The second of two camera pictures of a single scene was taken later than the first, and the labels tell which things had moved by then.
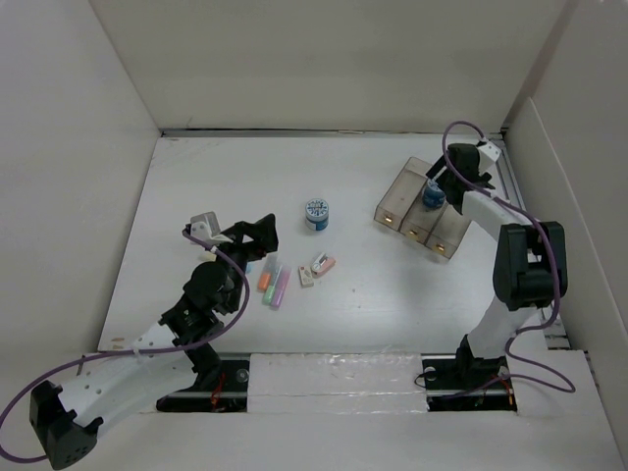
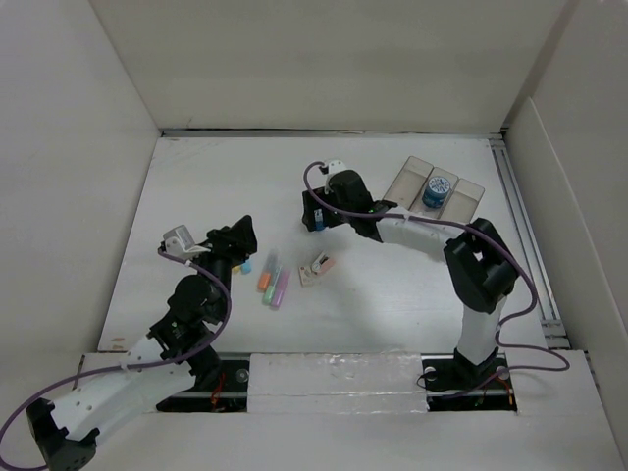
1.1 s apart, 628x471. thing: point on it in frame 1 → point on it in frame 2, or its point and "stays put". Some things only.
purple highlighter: [283, 283] stays put
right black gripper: [438, 167] → [311, 204]
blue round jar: [434, 196] stays put
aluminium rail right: [554, 336] stays put
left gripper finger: [262, 231] → [243, 229]
